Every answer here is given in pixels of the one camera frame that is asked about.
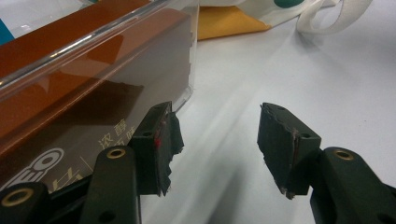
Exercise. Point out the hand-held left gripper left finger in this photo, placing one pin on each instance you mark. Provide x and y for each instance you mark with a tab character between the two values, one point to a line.
115	186

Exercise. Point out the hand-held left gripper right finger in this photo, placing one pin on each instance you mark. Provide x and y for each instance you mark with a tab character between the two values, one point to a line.
342	186

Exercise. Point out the brown box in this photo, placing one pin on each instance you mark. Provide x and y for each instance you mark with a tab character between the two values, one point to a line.
62	102

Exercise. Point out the clear plastic container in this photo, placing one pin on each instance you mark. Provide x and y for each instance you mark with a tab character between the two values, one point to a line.
37	15

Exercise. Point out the white tote bag coloured blobs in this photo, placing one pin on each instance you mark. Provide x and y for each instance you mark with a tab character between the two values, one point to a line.
230	21

